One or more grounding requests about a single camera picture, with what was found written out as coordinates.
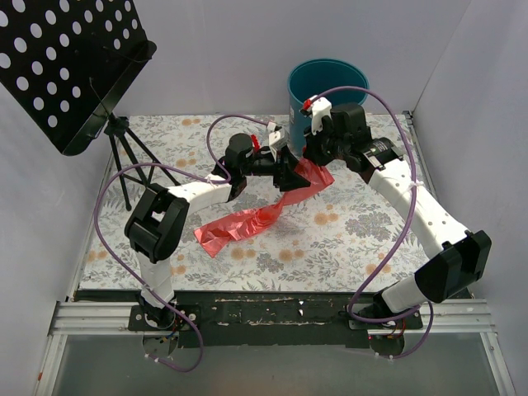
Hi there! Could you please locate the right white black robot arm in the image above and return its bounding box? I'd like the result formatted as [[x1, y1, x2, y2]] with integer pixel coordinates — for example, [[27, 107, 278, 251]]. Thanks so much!
[[301, 97, 492, 328]]

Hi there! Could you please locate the teal plastic trash bin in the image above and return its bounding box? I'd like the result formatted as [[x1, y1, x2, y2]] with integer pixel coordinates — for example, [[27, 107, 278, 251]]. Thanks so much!
[[287, 59, 370, 155]]

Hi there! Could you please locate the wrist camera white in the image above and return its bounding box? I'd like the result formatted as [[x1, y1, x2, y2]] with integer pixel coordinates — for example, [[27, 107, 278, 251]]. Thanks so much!
[[266, 121, 289, 158], [300, 96, 332, 135]]

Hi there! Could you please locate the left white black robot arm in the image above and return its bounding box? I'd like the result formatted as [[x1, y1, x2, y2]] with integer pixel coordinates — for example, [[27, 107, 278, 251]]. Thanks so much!
[[125, 132, 311, 330]]

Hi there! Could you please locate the black perforated music stand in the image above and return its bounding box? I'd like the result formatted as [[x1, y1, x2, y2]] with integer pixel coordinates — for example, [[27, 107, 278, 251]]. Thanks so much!
[[0, 0, 182, 211]]

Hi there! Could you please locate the purple cable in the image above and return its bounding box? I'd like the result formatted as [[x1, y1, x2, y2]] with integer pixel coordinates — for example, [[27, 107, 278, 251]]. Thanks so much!
[[307, 85, 434, 360], [93, 113, 276, 372]]

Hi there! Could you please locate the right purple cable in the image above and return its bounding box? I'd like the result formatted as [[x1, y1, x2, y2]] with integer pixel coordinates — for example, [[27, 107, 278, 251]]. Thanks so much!
[[307, 85, 434, 360]]

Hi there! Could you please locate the red plastic trash bag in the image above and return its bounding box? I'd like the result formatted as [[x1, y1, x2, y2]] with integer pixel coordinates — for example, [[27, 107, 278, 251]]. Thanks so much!
[[194, 159, 334, 257]]

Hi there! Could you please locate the aluminium frame rail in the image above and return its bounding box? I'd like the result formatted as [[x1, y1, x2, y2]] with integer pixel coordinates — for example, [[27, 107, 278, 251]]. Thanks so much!
[[35, 110, 516, 396]]

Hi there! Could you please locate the red white window toy block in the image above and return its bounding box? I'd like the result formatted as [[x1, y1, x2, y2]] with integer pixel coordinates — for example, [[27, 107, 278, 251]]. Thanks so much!
[[250, 134, 261, 151]]

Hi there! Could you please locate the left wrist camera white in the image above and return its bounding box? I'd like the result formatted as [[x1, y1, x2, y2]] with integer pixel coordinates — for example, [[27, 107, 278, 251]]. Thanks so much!
[[266, 121, 289, 158]]

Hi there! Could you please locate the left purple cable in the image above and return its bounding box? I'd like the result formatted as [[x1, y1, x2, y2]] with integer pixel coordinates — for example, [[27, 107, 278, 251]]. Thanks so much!
[[93, 113, 276, 372]]

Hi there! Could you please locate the floral patterned table mat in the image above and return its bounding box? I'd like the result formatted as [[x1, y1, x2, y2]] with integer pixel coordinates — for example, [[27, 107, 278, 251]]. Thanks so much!
[[78, 114, 459, 295]]

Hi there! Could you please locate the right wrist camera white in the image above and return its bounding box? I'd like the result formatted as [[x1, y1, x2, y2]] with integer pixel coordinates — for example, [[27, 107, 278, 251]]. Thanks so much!
[[300, 96, 332, 135]]

